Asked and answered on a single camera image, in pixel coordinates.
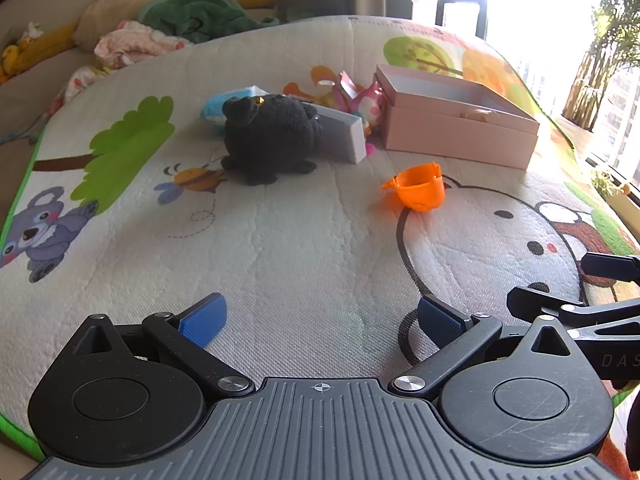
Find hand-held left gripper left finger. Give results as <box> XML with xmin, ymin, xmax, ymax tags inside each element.
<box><xmin>70</xmin><ymin>292</ymin><xmax>256</xmax><ymax>401</ymax></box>

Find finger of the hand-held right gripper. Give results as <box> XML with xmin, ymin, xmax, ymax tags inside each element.
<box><xmin>506</xmin><ymin>285</ymin><xmax>640</xmax><ymax>326</ymax></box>
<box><xmin>581</xmin><ymin>252</ymin><xmax>640</xmax><ymax>287</ymax></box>

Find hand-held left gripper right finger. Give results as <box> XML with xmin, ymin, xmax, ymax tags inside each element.
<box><xmin>390</xmin><ymin>295</ymin><xmax>577</xmax><ymax>402</ymax></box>

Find orange toy cup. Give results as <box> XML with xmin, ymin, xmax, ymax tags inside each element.
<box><xmin>381</xmin><ymin>161</ymin><xmax>447</xmax><ymax>214</ymax></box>

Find pink cardboard box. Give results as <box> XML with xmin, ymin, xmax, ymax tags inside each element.
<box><xmin>374</xmin><ymin>64</ymin><xmax>541</xmax><ymax>171</ymax></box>

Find black plush toy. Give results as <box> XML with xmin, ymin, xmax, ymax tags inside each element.
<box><xmin>220</xmin><ymin>94</ymin><xmax>326</xmax><ymax>187</ymax></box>

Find white rectangular box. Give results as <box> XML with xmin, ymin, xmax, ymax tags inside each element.
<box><xmin>312</xmin><ymin>105</ymin><xmax>368</xmax><ymax>165</ymax></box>

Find blue clear-wrapped packet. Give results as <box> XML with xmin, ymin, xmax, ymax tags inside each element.
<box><xmin>200</xmin><ymin>85</ymin><xmax>271</xmax><ymax>133</ymax></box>

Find pink glitter toy pot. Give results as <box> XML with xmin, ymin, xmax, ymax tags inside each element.
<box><xmin>350</xmin><ymin>82</ymin><xmax>386</xmax><ymax>136</ymax></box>

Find small potted plant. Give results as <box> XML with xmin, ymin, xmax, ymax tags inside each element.
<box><xmin>590</xmin><ymin>167</ymin><xmax>631</xmax><ymax>198</ymax></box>

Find printed animal play mat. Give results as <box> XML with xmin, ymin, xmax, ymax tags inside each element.
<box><xmin>0</xmin><ymin>15</ymin><xmax>640</xmax><ymax>461</ymax></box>

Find potted bamboo plant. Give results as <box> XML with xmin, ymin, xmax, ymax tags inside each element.
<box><xmin>562</xmin><ymin>0</ymin><xmax>640</xmax><ymax>131</ymax></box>

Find red white paper packet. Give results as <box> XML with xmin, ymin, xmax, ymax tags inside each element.
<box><xmin>337</xmin><ymin>71</ymin><xmax>363</xmax><ymax>98</ymax></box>

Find floral white cloth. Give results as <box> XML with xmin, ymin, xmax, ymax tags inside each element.
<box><xmin>47</xmin><ymin>62</ymin><xmax>113</xmax><ymax>116</ymax></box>

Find pink patterned cloth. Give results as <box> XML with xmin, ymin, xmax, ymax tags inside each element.
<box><xmin>94</xmin><ymin>20</ymin><xmax>193</xmax><ymax>68</ymax></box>

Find green blanket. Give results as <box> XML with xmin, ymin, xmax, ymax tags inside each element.
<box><xmin>137</xmin><ymin>0</ymin><xmax>281</xmax><ymax>45</ymax></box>

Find yellow plush toy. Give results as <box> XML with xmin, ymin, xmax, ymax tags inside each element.
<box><xmin>0</xmin><ymin>20</ymin><xmax>81</xmax><ymax>86</ymax></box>

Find beige pillow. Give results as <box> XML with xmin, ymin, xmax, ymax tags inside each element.
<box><xmin>74</xmin><ymin>0</ymin><xmax>173</xmax><ymax>52</ymax></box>

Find black window frame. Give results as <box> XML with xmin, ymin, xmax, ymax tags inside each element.
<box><xmin>435</xmin><ymin>0</ymin><xmax>488</xmax><ymax>41</ymax></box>

